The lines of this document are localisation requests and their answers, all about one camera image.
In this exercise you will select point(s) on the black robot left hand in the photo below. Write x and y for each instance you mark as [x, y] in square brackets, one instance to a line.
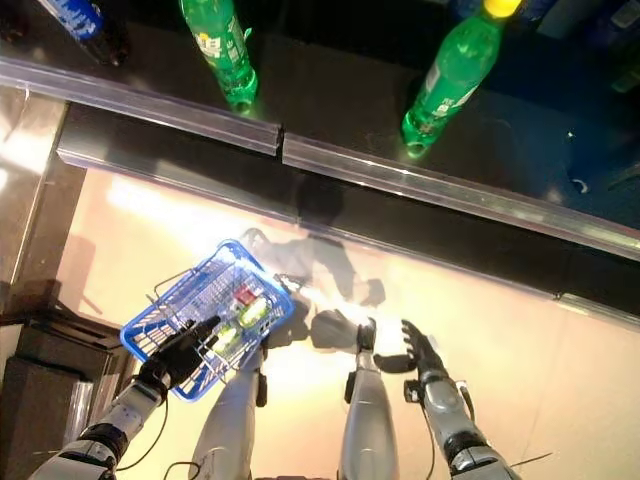
[175, 357]

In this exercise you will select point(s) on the black robot left foot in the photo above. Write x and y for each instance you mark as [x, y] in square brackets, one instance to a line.
[262, 390]

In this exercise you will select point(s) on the clear water bottle red cap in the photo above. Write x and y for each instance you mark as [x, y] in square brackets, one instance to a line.
[245, 295]

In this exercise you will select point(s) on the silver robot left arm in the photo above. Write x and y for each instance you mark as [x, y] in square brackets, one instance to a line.
[120, 415]

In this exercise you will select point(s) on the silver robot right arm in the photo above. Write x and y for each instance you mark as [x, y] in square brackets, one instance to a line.
[450, 420]

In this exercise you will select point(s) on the silver robot left leg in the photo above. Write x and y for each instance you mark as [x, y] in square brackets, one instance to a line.
[230, 415]

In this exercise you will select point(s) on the blue plastic shopping basket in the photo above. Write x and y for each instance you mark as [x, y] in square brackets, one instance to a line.
[165, 320]

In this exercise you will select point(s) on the black robot right foot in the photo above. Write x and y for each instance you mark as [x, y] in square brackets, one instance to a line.
[366, 334]

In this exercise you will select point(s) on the black robot foot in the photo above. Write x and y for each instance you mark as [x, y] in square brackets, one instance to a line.
[262, 390]
[366, 334]

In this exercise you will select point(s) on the black shelf board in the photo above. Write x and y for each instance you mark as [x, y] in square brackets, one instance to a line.
[325, 85]
[210, 165]

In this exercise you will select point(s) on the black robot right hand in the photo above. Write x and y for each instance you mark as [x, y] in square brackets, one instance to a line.
[422, 352]

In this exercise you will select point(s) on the green soda bottle yellow cap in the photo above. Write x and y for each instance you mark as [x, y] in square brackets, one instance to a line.
[222, 45]
[450, 85]

